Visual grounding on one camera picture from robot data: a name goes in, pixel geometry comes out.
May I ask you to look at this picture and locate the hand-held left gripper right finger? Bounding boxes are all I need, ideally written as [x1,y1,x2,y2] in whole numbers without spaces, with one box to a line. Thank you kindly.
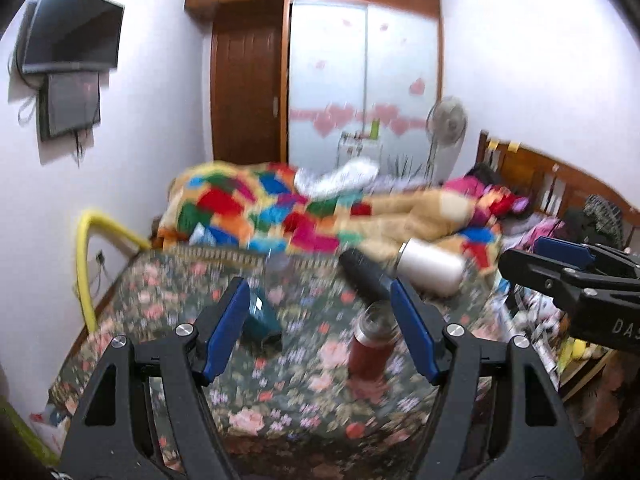
[389,279,585,480]

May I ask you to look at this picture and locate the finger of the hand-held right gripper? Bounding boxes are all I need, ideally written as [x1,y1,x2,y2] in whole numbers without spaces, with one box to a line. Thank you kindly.
[532,237,640,283]
[499,248,608,311]

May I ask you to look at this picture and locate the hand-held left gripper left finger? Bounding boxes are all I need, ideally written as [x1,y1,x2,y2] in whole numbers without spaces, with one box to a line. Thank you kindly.
[59,277,251,480]

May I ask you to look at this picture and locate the teal bottle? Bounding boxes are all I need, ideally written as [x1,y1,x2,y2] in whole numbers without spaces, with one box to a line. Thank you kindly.
[243,291,284,352]

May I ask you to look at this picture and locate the red thermos cup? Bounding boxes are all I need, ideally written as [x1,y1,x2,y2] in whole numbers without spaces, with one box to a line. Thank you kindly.
[348,301,401,380]

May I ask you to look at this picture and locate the dark clothing pile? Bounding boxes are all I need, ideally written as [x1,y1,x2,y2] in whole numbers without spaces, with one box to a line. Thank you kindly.
[562,194,626,251]

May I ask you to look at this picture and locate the yellow plush toy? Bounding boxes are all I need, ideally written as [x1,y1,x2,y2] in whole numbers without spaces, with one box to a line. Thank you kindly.
[556,337,608,373]

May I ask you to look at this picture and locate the white thermos bottle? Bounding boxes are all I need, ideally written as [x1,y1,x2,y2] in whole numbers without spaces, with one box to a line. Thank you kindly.
[397,239,467,296]

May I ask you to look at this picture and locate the floral bedspread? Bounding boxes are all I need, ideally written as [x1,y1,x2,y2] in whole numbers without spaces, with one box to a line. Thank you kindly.
[47,245,506,466]

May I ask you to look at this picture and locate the wooden headboard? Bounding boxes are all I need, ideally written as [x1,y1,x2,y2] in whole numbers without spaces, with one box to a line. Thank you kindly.
[475,130,640,256]

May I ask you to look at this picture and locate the black bottle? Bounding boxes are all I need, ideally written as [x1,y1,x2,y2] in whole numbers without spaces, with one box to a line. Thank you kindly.
[338,247,396,306]

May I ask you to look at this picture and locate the yellow foam tube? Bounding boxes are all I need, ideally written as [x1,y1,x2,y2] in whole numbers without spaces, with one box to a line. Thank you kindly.
[75,210,152,333]

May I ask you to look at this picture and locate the colourful patchwork blanket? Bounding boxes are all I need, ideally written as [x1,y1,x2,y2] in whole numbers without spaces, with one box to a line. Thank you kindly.
[157,160,531,271]

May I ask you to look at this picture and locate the green plant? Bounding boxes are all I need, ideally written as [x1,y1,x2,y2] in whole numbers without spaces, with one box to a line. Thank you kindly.
[385,152,426,181]

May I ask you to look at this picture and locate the white pillow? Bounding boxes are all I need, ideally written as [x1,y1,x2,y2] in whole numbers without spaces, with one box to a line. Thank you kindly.
[295,157,380,198]

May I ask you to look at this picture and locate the white standing fan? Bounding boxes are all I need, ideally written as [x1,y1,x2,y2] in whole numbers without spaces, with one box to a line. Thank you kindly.
[422,95,469,183]

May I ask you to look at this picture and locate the white small shelf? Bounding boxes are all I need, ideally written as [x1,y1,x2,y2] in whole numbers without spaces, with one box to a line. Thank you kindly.
[338,130,385,166]

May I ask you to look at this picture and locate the brown wooden wardrobe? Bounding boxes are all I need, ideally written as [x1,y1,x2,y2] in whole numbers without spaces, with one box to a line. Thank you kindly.
[184,0,442,166]

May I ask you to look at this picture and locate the frosted heart-print sliding doors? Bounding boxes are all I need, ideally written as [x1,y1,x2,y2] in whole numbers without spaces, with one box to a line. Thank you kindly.
[289,1,441,167]

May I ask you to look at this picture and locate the small wall-mounted monitor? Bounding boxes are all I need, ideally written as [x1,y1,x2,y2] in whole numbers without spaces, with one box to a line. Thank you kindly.
[39,72,103,142]

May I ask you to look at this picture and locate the wall-mounted black television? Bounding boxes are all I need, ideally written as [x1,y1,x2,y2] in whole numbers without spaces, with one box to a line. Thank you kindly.
[15,0,126,77]

